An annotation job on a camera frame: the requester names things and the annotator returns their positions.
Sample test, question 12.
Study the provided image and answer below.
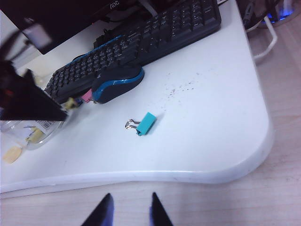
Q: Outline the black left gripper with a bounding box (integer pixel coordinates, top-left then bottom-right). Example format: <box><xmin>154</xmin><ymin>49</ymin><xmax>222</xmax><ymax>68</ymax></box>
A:
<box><xmin>0</xmin><ymin>61</ymin><xmax>69</xmax><ymax>122</ymax></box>

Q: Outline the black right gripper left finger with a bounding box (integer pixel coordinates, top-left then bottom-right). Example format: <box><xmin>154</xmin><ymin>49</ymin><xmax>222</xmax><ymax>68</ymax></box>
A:
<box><xmin>81</xmin><ymin>193</ymin><xmax>115</xmax><ymax>226</ymax></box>

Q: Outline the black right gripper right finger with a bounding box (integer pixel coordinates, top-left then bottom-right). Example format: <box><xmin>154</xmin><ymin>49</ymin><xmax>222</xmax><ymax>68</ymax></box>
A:
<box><xmin>148</xmin><ymin>192</ymin><xmax>174</xmax><ymax>226</ymax></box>

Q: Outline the yellow binder clip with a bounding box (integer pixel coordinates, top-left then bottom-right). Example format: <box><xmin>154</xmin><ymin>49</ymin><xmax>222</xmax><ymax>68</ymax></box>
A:
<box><xmin>65</xmin><ymin>98</ymin><xmax>79</xmax><ymax>111</ymax></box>
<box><xmin>25</xmin><ymin>127</ymin><xmax>43</xmax><ymax>144</ymax></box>

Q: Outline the round transparent plastic jar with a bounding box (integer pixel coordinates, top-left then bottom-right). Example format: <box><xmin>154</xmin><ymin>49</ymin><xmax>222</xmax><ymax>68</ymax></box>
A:
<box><xmin>0</xmin><ymin>119</ymin><xmax>69</xmax><ymax>151</ymax></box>

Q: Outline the pink binder clip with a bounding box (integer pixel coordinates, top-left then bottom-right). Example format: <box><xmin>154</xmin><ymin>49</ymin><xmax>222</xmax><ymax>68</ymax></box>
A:
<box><xmin>81</xmin><ymin>90</ymin><xmax>98</xmax><ymax>104</ymax></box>

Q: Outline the pale yellow tape roll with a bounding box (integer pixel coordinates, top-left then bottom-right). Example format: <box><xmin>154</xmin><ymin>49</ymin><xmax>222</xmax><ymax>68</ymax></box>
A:
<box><xmin>3</xmin><ymin>145</ymin><xmax>23</xmax><ymax>163</ymax></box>

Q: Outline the black computer monitor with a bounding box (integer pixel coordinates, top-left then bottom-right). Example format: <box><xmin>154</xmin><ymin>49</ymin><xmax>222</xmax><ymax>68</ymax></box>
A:
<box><xmin>0</xmin><ymin>0</ymin><xmax>151</xmax><ymax>55</ymax></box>

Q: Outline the white raised desk board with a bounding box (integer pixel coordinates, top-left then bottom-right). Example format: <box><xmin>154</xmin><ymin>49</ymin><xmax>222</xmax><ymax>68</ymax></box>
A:
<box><xmin>0</xmin><ymin>0</ymin><xmax>276</xmax><ymax>194</ymax></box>

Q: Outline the blue and black mouse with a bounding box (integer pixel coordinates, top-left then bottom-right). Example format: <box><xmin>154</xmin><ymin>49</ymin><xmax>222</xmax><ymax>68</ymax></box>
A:
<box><xmin>91</xmin><ymin>65</ymin><xmax>145</xmax><ymax>105</ymax></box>

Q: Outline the teal binder clip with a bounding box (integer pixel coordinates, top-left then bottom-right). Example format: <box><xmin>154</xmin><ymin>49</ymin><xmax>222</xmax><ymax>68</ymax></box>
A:
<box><xmin>124</xmin><ymin>112</ymin><xmax>156</xmax><ymax>137</ymax></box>

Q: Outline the black computer keyboard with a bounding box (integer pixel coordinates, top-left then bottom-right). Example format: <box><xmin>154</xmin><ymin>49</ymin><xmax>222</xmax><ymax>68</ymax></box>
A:
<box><xmin>44</xmin><ymin>0</ymin><xmax>222</xmax><ymax>104</ymax></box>

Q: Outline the dark device with blue light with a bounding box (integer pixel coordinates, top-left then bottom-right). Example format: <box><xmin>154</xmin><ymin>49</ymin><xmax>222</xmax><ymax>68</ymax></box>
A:
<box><xmin>265</xmin><ymin>0</ymin><xmax>301</xmax><ymax>24</ymax></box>

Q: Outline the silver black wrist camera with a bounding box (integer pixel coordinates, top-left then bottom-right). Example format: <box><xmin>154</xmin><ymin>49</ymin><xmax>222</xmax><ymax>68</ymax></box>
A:
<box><xmin>21</xmin><ymin>23</ymin><xmax>53</xmax><ymax>49</ymax></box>

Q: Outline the black monitor cable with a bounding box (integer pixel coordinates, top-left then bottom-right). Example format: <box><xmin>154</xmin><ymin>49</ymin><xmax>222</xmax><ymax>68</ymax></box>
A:
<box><xmin>93</xmin><ymin>14</ymin><xmax>125</xmax><ymax>48</ymax></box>

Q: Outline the white cable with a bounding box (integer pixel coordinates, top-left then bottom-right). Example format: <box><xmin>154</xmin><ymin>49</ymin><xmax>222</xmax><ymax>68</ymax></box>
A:
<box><xmin>244</xmin><ymin>14</ymin><xmax>278</xmax><ymax>62</ymax></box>

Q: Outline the black cable bundle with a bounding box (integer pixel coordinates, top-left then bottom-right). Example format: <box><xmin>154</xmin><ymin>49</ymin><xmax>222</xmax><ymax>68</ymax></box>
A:
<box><xmin>242</xmin><ymin>0</ymin><xmax>267</xmax><ymax>29</ymax></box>

